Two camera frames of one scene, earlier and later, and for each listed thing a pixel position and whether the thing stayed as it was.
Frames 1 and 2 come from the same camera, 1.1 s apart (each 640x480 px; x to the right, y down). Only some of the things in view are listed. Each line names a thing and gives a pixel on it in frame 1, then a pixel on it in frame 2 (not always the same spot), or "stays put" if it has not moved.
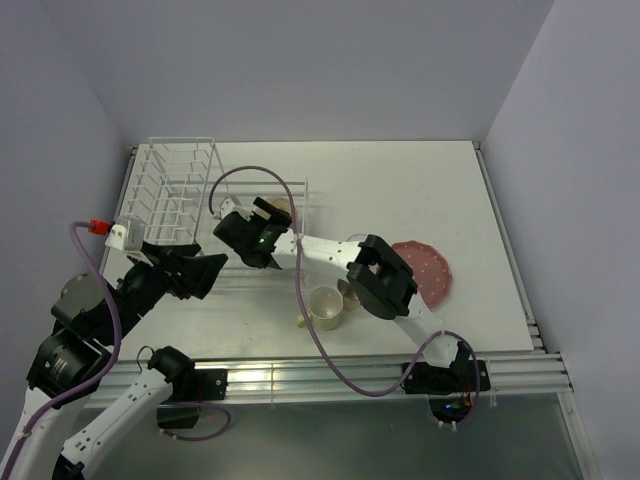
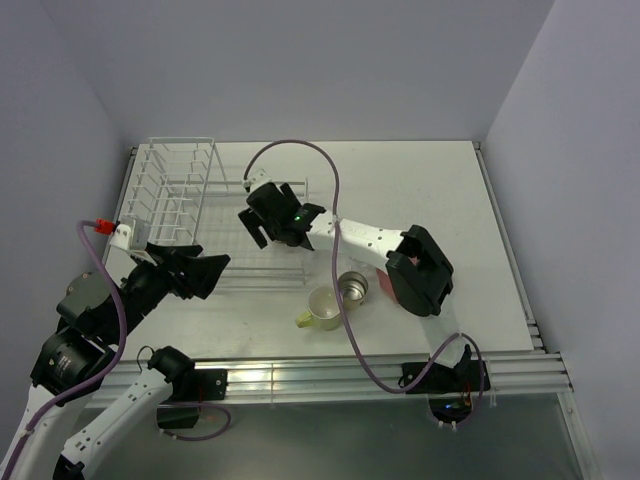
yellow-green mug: [324, 305] stays put
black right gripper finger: [280, 216] → [288, 192]
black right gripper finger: [272, 262] → [248, 219]
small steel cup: [351, 300] stays put
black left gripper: [196, 272] stays put
